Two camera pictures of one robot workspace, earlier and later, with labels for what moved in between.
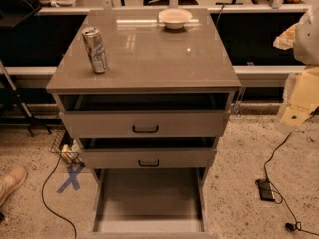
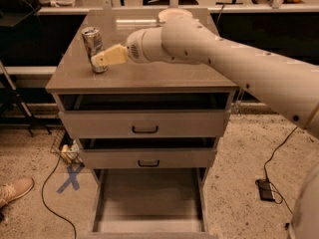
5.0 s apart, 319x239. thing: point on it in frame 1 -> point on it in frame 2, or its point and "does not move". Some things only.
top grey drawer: (146, 123) does not move
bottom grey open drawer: (150, 203) does not move
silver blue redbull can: (95, 49) does not move
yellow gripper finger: (301, 96) -> (114, 55)
